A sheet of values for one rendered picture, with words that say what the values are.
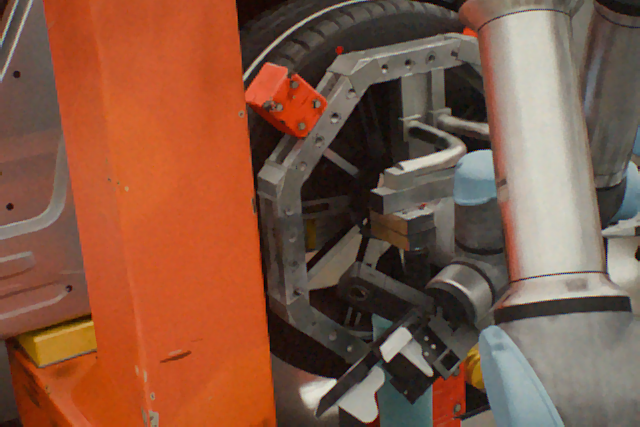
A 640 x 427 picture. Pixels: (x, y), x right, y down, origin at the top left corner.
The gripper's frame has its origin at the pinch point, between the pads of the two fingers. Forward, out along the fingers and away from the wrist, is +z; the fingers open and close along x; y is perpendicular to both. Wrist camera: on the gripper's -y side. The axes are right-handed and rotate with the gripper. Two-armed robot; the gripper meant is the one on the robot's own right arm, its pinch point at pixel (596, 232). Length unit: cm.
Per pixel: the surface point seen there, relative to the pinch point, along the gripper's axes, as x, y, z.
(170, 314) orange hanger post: 10, 13, 74
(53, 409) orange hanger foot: -32, -17, 79
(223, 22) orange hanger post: 10, 44, 64
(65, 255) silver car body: -42, 3, 71
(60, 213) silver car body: -42, 9, 70
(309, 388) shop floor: -117, -83, -11
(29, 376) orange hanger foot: -44, -17, 79
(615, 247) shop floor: -134, -83, -145
